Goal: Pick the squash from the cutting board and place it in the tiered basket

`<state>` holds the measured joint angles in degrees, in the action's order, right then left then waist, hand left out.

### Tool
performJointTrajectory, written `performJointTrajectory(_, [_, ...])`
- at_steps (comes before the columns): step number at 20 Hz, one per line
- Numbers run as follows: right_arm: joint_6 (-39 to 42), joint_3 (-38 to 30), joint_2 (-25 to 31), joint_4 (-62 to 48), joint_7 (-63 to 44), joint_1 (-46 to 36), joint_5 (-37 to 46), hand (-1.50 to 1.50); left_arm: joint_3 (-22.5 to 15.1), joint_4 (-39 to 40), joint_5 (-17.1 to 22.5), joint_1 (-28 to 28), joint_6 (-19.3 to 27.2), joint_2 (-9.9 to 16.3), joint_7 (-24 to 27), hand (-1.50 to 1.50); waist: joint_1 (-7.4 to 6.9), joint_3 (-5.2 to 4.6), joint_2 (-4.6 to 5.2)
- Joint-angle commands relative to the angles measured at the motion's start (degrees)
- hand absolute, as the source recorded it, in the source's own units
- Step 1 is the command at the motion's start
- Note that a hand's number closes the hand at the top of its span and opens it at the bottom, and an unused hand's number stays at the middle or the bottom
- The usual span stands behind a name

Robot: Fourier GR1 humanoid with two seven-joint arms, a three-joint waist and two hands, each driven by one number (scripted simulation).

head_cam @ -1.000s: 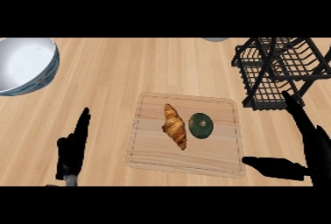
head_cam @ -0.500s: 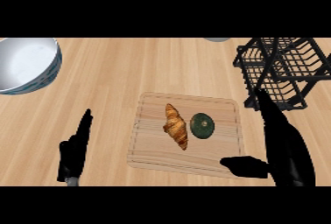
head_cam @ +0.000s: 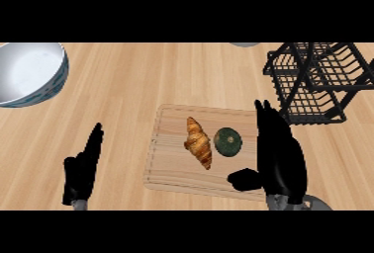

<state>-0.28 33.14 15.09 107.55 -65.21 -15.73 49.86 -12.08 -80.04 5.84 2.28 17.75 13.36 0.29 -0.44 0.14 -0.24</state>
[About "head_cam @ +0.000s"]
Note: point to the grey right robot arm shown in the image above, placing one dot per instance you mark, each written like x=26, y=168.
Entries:
x=298, y=202

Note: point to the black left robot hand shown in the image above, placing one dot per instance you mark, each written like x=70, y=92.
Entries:
x=80, y=171

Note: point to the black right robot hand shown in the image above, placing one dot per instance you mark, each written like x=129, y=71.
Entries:
x=280, y=154

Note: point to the white bowl with teal pattern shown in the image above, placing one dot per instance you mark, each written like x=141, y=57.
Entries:
x=29, y=72

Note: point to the grey round object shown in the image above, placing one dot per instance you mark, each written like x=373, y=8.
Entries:
x=245, y=44

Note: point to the golden brown croissant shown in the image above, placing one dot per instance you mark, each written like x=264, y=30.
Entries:
x=199, y=142

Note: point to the pale wooden cutting board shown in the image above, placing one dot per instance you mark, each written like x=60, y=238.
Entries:
x=200, y=154

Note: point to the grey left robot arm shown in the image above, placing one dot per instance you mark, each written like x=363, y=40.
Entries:
x=80, y=205

